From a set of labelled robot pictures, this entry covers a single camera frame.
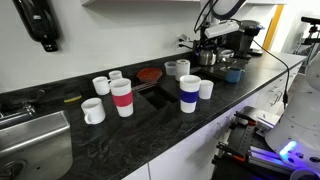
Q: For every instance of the glass pour-over dripper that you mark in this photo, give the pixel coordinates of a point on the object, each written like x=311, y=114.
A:
x=226, y=54

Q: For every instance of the blue ceramic mug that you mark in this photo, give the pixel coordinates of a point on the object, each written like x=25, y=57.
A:
x=232, y=76

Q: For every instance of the black wall soap dispenser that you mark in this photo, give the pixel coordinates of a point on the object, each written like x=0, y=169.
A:
x=38, y=20

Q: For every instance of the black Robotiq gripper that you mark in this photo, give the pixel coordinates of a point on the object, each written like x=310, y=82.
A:
x=202, y=35

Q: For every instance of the chrome sink faucet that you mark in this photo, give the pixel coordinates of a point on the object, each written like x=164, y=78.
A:
x=25, y=108

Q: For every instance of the stainless steel carafe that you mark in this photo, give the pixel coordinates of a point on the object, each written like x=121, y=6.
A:
x=206, y=57

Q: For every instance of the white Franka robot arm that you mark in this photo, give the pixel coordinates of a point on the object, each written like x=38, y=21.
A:
x=226, y=6

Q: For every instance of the white lower cabinets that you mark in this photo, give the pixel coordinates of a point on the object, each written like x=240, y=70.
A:
x=186, y=156

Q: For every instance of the white ceramic mug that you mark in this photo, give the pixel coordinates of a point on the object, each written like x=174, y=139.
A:
x=101, y=86
x=115, y=74

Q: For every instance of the large white mug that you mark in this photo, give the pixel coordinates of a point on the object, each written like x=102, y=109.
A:
x=95, y=110

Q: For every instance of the white cylindrical canister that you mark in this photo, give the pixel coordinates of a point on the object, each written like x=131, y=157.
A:
x=182, y=70

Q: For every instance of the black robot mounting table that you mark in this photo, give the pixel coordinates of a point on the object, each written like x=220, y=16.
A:
x=243, y=140

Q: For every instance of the translucent plastic cup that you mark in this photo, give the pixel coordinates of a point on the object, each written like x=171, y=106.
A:
x=170, y=68

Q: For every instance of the black camera stand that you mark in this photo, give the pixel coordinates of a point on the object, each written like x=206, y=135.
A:
x=311, y=33

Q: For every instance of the aluminium extrusion rail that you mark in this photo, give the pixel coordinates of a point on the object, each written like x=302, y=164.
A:
x=266, y=156

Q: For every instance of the yellow door frame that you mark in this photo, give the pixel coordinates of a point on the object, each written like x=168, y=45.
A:
x=273, y=23

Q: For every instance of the stainless steel sink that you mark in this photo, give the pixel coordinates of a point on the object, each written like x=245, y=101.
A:
x=33, y=140

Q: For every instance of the black coffee maker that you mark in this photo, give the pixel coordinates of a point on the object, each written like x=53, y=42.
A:
x=245, y=38

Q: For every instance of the small white cup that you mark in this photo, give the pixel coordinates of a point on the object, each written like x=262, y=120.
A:
x=205, y=90

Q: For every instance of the orange-red round lid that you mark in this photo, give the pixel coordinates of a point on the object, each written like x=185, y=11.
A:
x=149, y=74

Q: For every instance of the white wall outlet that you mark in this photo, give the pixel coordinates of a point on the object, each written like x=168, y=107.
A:
x=182, y=40

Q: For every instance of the yellow sponge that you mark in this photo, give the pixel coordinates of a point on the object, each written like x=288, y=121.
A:
x=72, y=99

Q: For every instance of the white tumbler with red band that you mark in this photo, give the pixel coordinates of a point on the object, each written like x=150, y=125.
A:
x=122, y=100

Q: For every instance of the white tumbler with blue band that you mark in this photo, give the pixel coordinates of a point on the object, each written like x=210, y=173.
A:
x=189, y=95

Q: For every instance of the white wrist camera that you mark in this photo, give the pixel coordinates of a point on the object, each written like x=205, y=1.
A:
x=221, y=29

